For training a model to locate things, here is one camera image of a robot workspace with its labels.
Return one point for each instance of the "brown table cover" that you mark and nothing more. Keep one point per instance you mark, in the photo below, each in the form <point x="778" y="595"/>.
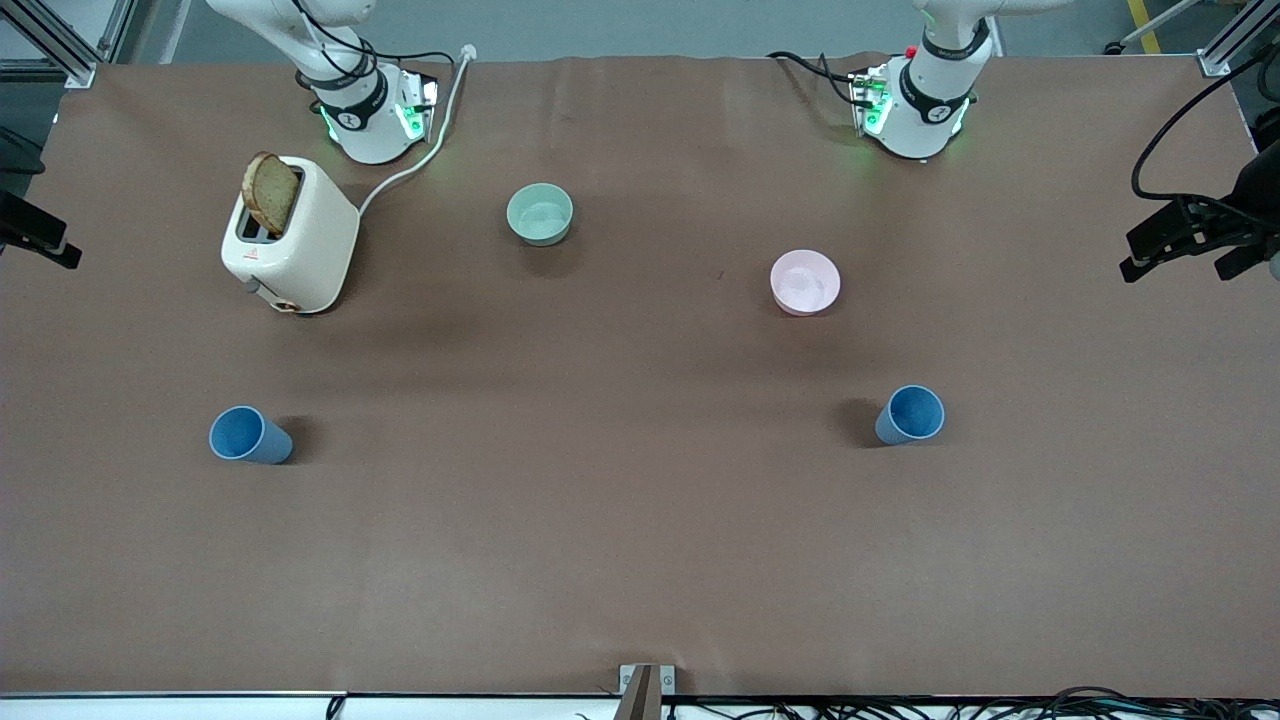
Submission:
<point x="640" y="450"/>

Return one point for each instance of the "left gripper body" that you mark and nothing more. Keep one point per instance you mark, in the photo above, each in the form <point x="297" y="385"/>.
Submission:
<point x="1258" y="192"/>

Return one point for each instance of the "pink bowl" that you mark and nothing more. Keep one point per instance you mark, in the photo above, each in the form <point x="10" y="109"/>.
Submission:
<point x="805" y="282"/>

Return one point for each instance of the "green bowl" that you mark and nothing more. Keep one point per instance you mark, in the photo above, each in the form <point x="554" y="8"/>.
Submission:
<point x="540" y="215"/>

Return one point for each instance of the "brown bread slice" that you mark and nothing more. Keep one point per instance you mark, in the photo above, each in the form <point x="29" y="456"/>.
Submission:
<point x="270" y="195"/>

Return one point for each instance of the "metal camera post bracket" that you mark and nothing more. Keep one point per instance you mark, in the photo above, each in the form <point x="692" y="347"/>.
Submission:
<point x="632" y="680"/>

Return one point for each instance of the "aluminium frame post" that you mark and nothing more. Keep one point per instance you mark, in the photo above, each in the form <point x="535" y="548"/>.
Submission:
<point x="70" y="68"/>
<point x="1215" y="62"/>

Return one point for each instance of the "blue plastic cup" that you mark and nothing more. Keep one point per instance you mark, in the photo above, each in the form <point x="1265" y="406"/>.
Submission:
<point x="235" y="433"/>
<point x="915" y="413"/>

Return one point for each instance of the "cream white toaster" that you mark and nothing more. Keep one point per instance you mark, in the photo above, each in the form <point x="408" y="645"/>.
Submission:
<point x="310" y="250"/>

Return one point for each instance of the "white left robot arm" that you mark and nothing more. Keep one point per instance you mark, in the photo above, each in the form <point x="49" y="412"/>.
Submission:
<point x="930" y="120"/>

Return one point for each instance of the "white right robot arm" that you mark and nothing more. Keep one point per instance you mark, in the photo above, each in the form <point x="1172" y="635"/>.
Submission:
<point x="370" y="130"/>

